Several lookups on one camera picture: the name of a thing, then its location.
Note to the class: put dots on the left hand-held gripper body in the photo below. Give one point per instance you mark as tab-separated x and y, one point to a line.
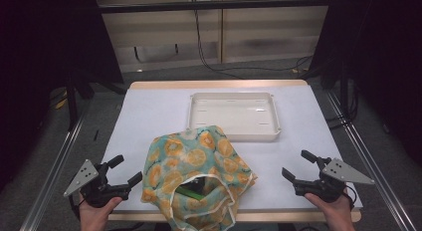
96	187

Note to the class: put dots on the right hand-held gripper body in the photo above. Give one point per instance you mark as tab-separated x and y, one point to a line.
326	186

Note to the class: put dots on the black rectangular box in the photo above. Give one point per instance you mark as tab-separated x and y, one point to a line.
195	182

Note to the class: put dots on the orange slice print cloth bag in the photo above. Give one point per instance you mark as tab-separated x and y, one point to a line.
195	154

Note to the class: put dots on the white plastic tray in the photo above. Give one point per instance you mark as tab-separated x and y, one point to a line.
232	115

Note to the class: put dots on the person's left hand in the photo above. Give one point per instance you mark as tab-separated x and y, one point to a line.
98	216

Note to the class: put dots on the person's right hand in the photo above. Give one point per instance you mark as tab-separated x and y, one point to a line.
335	214

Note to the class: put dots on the dark curtain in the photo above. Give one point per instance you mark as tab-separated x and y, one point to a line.
43	75
381	65

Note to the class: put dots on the black horizontal bar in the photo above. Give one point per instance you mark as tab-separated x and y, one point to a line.
215	6

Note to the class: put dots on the aluminium floor rail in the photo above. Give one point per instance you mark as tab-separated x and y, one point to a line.
371	158
53	174

